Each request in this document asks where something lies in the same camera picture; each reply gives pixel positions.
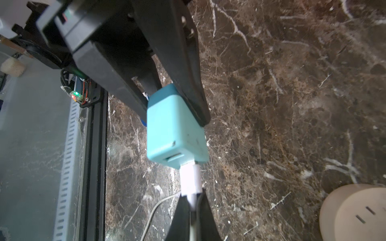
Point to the pink round power strip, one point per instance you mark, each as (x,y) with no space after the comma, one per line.
(355,212)

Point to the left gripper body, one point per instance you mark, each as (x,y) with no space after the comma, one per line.
(53,32)

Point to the white slotted cable duct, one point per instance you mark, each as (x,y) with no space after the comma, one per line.
(67,219)

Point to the teal usb charger adapter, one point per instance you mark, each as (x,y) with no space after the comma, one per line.
(174,137)

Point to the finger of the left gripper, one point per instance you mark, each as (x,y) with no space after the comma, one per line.
(172,35)
(114,69)

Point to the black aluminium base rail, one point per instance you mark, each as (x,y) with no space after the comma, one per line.
(92,207)

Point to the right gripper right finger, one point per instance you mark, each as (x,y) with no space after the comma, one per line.
(206,226)

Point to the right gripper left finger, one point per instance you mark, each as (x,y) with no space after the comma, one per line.
(180,226)

